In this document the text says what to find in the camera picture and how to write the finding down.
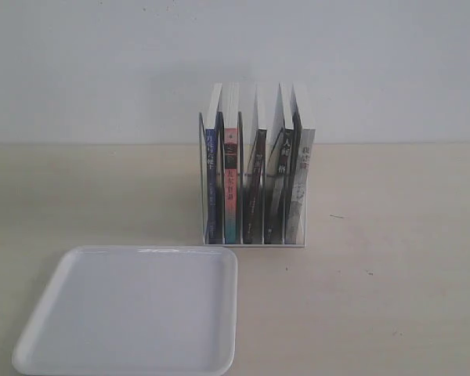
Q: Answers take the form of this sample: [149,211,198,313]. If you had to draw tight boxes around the white grey illustrated book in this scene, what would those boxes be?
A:
[284,84,316,245]

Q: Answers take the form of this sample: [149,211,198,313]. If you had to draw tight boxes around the white square plastic tray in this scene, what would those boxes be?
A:
[12,246,237,375]

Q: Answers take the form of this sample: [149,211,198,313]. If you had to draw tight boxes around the dark blue moon book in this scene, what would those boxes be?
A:
[202,83,222,244]

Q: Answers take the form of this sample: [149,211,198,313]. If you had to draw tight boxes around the dark red spine book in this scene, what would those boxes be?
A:
[243,85,267,244]

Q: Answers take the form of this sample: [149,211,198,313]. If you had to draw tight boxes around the pink and teal book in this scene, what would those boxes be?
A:
[223,83,240,244]

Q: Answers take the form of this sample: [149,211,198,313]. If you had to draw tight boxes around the black spine book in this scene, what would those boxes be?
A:
[264,84,294,244]

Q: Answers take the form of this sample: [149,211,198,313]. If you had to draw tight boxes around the white wire book rack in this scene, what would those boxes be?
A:
[198,112,308,248]

